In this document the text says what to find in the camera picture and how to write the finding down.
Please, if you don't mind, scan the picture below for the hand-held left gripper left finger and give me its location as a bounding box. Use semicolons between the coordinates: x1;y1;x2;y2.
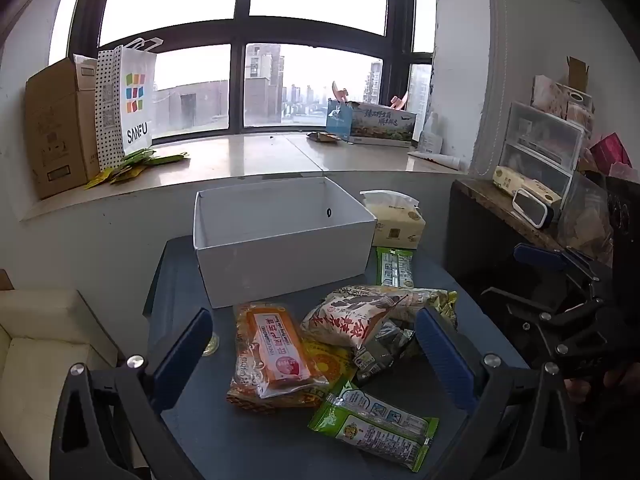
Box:
49;307;215;480

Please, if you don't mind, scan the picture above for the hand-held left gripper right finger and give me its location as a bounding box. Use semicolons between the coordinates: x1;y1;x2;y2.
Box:
415;306;581;480

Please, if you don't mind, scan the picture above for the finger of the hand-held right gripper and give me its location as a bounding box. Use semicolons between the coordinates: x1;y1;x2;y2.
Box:
514;243;603;286
481;286;601;361

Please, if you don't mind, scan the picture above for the yellow-green snack bag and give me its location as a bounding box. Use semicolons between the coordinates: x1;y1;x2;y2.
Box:
395;287;458;331

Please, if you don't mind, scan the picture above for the dark grey snack packet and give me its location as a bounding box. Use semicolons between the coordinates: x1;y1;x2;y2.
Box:
352;317;418;386

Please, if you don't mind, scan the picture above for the orange label snack packet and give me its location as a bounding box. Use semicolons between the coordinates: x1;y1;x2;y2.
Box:
226;301;331;413

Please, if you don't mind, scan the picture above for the wide green snack packet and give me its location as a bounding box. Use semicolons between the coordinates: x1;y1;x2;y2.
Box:
307;377;440;473

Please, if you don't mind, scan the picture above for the slim green snack packet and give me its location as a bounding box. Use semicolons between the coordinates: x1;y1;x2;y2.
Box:
376;246;415;288

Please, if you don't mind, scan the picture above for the large white red snack bag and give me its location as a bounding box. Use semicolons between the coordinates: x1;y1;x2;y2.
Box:
300;285;416;353

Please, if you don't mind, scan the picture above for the yellow snack packet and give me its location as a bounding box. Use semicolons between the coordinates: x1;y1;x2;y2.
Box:
300;337;358;396

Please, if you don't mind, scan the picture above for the white cardboard box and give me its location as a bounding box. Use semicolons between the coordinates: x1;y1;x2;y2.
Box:
192;176;378;309

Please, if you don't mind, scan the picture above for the person's right hand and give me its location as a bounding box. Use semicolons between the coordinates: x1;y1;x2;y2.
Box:
564;364;640;407

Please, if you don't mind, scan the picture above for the white rounded device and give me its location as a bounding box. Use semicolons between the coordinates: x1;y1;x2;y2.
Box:
511;187;555;230

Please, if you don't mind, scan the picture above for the clear plastic bag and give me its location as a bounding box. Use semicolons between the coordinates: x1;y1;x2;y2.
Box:
555;172;615;266

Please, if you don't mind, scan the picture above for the dark cabinet with wooden top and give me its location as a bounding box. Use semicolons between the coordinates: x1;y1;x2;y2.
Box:
446;177;566;301

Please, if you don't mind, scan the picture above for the beige tissue pack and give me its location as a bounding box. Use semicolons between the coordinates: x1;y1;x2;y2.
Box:
492;165;562;206

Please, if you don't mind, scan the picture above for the clear plastic drawer unit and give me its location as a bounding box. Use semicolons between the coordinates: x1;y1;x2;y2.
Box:
500;101;586;208

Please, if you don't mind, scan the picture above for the red box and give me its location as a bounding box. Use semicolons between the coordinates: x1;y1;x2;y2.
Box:
589;132;633;171

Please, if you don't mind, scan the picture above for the yellow tissue pack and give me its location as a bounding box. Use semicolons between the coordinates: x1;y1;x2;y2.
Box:
360;190;427;251

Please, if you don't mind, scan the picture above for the white tube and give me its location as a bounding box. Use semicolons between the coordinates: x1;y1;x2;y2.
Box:
407;151;462;171

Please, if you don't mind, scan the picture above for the white pink patterned box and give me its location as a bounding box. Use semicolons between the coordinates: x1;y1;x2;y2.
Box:
531;75;596;126

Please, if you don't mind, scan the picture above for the white plastic bottle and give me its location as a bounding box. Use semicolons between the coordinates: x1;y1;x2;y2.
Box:
417;112;445;155

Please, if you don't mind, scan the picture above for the small open cardboard box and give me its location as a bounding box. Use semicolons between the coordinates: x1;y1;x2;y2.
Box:
566;56;590;92

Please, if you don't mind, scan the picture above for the pile of green yellow packets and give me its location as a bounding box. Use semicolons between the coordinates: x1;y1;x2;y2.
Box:
85;147;191;190

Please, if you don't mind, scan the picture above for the printed landscape carton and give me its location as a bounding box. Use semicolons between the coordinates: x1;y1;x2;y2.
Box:
326;99;417;148

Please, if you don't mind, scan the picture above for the white dotted shopping bag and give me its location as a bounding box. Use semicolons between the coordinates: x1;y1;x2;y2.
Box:
95;37;163;171

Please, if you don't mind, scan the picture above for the brown cardboard box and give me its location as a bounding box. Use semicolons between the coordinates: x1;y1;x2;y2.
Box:
25;55;101;200

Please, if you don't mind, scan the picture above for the black framed window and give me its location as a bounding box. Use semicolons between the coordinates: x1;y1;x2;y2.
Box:
67;0;436;143

